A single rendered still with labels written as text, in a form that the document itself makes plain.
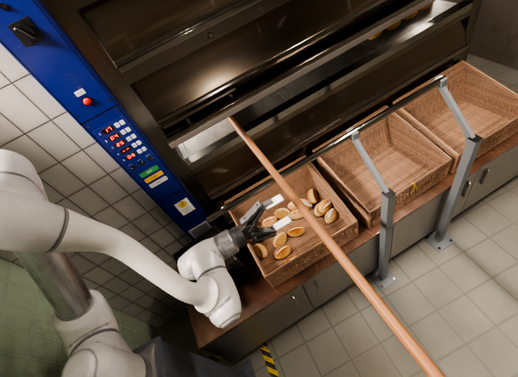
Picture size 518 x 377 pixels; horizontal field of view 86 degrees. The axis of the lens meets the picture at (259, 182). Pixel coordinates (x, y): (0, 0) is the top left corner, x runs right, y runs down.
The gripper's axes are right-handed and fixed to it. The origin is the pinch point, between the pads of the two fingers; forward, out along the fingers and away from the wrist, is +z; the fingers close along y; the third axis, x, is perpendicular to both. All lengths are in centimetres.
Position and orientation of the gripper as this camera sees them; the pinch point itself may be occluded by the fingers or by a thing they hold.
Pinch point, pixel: (284, 210)
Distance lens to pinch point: 100.7
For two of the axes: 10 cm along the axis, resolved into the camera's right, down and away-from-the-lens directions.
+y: 2.9, 6.3, 7.2
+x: 4.2, 6.0, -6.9
